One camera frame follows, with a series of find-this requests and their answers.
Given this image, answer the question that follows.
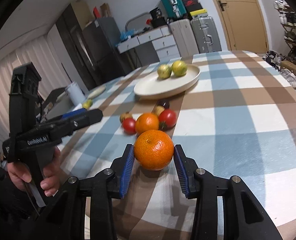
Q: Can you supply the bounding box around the brown longan fruit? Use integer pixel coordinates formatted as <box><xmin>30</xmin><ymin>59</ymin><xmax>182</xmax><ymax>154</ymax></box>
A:
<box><xmin>119</xmin><ymin>112</ymin><xmax>133</xmax><ymax>123</ymax></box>
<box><xmin>152</xmin><ymin>105</ymin><xmax>165</xmax><ymax>117</ymax></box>

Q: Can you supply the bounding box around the red cherry tomato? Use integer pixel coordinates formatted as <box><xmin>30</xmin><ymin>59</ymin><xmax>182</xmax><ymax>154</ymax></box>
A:
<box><xmin>158</xmin><ymin>109</ymin><xmax>177</xmax><ymax>130</ymax></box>
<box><xmin>122</xmin><ymin>118</ymin><xmax>136</xmax><ymax>134</ymax></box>

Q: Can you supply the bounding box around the orange tangerine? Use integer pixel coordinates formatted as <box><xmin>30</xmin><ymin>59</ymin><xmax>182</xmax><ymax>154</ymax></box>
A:
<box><xmin>135</xmin><ymin>113</ymin><xmax>159</xmax><ymax>135</ymax></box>
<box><xmin>134</xmin><ymin>129</ymin><xmax>174</xmax><ymax>171</ymax></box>

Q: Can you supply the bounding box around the dark purple plum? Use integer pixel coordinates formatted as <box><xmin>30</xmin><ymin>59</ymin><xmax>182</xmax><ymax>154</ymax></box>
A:
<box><xmin>156</xmin><ymin>99</ymin><xmax>169</xmax><ymax>109</ymax></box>

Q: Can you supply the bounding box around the rough yellow-green guava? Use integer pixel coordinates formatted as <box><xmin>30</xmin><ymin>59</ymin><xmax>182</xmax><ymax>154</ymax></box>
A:
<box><xmin>157</xmin><ymin>64</ymin><xmax>172</xmax><ymax>80</ymax></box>

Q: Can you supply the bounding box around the smooth yellow-green guava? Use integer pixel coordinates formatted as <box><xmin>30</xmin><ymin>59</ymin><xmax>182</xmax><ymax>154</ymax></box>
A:
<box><xmin>171</xmin><ymin>60</ymin><xmax>187</xmax><ymax>77</ymax></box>

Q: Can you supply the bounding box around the person's left hand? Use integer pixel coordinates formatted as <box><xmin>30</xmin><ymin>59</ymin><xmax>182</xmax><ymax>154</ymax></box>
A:
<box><xmin>7</xmin><ymin>147</ymin><xmax>61</xmax><ymax>197</ymax></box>

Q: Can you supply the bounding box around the green fruit on side table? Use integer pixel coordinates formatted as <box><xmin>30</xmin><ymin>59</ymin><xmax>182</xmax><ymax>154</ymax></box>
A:
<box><xmin>82</xmin><ymin>99</ymin><xmax>93</xmax><ymax>110</ymax></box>

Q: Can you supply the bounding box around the small plate on side table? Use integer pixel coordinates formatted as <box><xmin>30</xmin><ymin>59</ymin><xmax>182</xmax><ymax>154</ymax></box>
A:
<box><xmin>87</xmin><ymin>85</ymin><xmax>106</xmax><ymax>100</ymax></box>

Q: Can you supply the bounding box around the dark grey refrigerator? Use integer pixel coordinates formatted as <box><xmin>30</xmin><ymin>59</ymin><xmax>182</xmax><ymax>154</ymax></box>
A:
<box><xmin>82</xmin><ymin>17</ymin><xmax>132</xmax><ymax>83</ymax></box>

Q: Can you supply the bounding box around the white curtain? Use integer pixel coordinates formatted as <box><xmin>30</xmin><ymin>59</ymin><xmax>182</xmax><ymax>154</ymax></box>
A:
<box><xmin>0</xmin><ymin>36</ymin><xmax>71</xmax><ymax>151</ymax></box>

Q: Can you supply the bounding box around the cream round plate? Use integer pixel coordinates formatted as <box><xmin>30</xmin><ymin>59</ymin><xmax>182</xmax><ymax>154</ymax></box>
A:
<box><xmin>134</xmin><ymin>63</ymin><xmax>200</xmax><ymax>100</ymax></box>

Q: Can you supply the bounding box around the checkered tablecloth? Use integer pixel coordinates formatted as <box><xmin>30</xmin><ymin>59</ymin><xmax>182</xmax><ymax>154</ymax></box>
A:
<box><xmin>59</xmin><ymin>51</ymin><xmax>296</xmax><ymax>239</ymax></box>

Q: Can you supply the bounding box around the white drawer desk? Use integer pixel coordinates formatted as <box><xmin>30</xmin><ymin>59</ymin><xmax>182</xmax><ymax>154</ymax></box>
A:
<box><xmin>117</xmin><ymin>25</ymin><xmax>180</xmax><ymax>62</ymax></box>

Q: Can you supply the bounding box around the beige suitcase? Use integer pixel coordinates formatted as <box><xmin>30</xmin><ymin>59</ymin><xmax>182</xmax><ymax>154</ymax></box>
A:
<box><xmin>169</xmin><ymin>19</ymin><xmax>199</xmax><ymax>57</ymax></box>

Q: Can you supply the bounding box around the teal tool case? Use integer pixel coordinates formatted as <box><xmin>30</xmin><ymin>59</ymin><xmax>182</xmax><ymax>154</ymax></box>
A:
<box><xmin>161</xmin><ymin>0</ymin><xmax>187</xmax><ymax>19</ymax></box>

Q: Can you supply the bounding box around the silver aluminium suitcase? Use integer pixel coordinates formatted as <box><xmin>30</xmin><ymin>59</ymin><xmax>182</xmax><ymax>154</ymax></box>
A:
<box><xmin>191</xmin><ymin>16</ymin><xmax>222</xmax><ymax>53</ymax></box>

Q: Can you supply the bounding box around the cardboard box on floor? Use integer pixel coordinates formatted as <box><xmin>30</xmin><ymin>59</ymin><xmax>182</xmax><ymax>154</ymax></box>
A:
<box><xmin>280</xmin><ymin>61</ymin><xmax>296</xmax><ymax>75</ymax></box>

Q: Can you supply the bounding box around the wooden door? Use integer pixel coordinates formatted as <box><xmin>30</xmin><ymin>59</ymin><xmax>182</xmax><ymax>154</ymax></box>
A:
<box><xmin>213</xmin><ymin>0</ymin><xmax>268</xmax><ymax>54</ymax></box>

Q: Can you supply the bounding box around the wooden shoe rack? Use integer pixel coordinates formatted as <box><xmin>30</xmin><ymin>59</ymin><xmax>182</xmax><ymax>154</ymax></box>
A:
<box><xmin>273</xmin><ymin>0</ymin><xmax>296</xmax><ymax>88</ymax></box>

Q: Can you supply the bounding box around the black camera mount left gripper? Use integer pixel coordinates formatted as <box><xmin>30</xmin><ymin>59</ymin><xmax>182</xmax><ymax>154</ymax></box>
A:
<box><xmin>9</xmin><ymin>62</ymin><xmax>41</xmax><ymax>137</ymax></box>

